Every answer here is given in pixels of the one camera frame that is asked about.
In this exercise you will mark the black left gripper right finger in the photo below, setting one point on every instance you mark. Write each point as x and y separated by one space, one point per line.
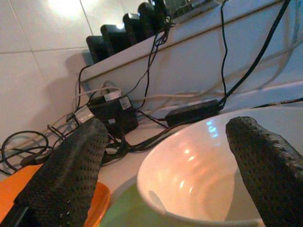
272 177

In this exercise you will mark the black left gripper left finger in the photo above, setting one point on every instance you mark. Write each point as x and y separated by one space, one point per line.
68 165

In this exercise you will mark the green plate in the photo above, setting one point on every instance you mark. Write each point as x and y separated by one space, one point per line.
125 210

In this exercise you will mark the white bowl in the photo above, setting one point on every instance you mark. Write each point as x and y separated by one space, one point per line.
189 177

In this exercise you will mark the orange plate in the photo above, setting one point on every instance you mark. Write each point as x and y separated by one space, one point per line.
100 201

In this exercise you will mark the small white charger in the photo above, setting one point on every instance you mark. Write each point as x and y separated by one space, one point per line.
84 114

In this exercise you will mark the orange bowl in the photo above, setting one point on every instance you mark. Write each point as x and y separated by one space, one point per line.
11 184

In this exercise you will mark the black device box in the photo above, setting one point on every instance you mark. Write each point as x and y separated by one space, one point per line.
118 116

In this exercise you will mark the black power adapter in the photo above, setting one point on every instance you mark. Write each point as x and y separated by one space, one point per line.
191 112

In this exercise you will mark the black battery pack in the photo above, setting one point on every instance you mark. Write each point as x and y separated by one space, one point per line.
97 48
161 8
132 26
113 36
148 16

